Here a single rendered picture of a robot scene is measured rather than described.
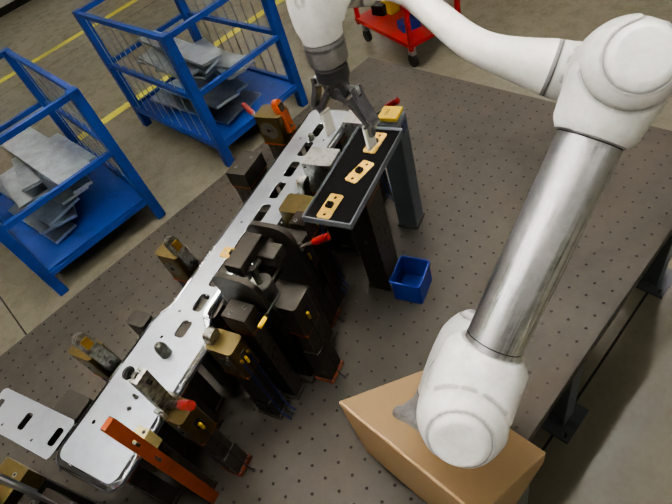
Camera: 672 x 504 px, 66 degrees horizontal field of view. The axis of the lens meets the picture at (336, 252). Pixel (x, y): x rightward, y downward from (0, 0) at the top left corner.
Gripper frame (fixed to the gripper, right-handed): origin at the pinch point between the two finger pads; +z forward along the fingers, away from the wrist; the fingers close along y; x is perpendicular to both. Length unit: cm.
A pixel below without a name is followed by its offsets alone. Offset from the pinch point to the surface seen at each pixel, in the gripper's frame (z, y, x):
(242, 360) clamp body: 25, -5, 55
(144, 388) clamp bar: 9, -3, 73
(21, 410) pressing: 28, 38, 99
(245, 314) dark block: 16, -3, 47
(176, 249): 20, 37, 43
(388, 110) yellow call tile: 11.6, 9.4, -24.7
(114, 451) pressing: 27, 6, 88
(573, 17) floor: 128, 70, -290
